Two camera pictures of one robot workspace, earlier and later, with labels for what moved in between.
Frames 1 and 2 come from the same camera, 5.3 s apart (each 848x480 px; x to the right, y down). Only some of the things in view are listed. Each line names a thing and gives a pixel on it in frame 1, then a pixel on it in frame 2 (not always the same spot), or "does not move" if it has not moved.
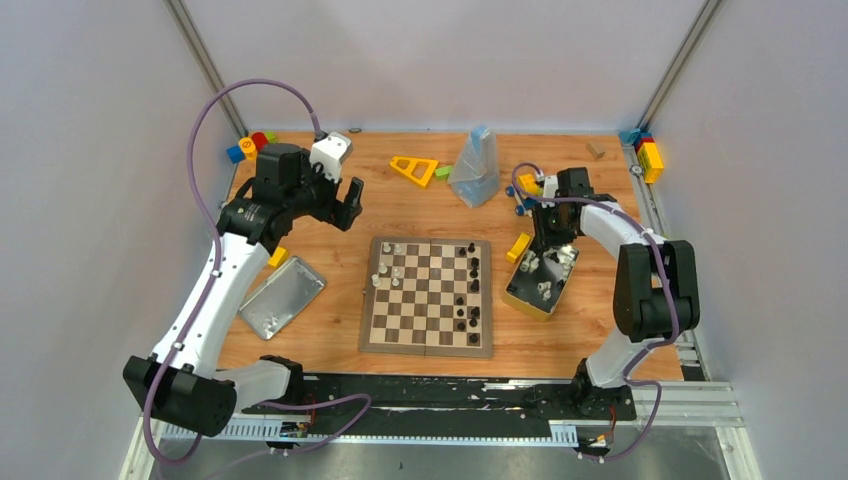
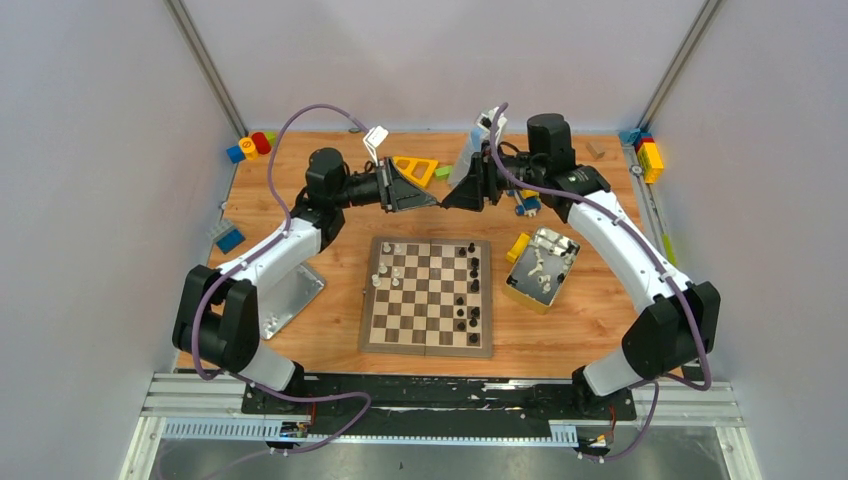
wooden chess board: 427,297 does not move
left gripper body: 329,201 → 385,186
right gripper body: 551,231 → 494,182
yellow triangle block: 419,170 does not move
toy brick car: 526,194 does not move
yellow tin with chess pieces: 537,282 does not move
